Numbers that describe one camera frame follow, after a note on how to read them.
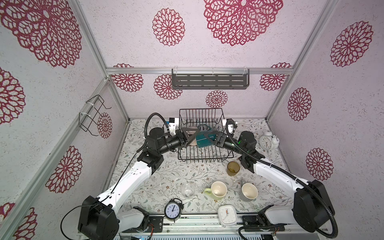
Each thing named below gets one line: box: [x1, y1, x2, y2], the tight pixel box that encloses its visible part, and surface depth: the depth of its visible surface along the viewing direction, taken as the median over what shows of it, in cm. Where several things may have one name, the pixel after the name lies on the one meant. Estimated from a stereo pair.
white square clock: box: [217, 204, 238, 228], surface depth 76 cm
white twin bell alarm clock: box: [259, 130, 280, 150], surface depth 98 cm
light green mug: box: [204, 181, 228, 201], surface depth 79 cm
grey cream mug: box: [239, 180, 259, 202], surface depth 79 cm
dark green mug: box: [195, 124, 216, 148], surface depth 70 cm
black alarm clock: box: [164, 198, 185, 223], surface depth 78 cm
